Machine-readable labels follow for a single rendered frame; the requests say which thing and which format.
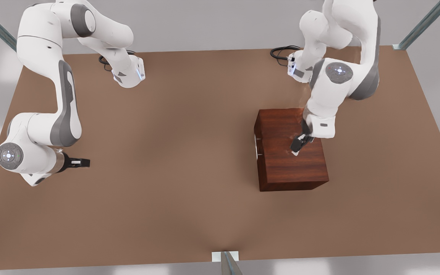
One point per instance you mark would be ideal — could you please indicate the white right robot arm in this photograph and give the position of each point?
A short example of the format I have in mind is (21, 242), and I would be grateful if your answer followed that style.
(40, 46)

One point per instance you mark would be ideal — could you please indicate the dark wooden drawer box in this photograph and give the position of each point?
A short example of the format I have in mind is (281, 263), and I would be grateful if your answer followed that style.
(290, 152)

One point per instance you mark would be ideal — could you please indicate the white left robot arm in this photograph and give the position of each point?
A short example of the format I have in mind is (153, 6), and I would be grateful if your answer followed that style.
(329, 91)

